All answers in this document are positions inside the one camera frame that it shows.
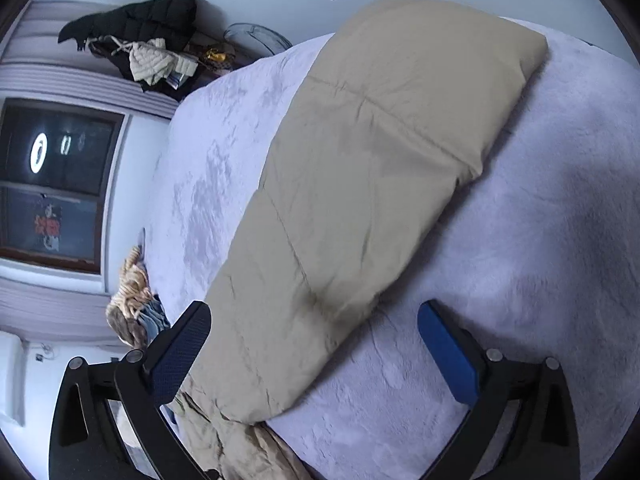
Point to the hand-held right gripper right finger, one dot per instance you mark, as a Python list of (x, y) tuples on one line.
[(452, 355)]

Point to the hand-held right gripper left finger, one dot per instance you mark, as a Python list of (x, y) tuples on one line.
[(180, 355)]

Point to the beige puffer jacket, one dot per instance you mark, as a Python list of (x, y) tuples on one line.
[(370, 200)]

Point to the blue jeans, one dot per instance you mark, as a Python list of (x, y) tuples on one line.
[(155, 317)]

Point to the striped tan brown garment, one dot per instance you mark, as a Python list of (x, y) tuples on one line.
[(131, 290)]

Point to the lavender plush blanket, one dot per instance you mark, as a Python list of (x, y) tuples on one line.
[(525, 270)]

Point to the pale grey curtain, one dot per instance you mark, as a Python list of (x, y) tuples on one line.
[(55, 305), (75, 80)]

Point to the cartoon window sticker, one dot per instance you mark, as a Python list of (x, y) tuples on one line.
[(47, 227)]

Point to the dark framed window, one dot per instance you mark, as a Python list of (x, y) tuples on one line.
[(60, 180)]

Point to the cream quilted garment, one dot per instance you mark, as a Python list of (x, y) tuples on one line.
[(147, 60)]

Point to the clear plastic container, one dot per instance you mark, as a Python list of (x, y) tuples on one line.
[(257, 35)]

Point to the black puffer jacket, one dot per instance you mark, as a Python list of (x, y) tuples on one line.
[(142, 17)]

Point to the white wall appliance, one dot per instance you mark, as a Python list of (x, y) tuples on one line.
[(11, 380)]

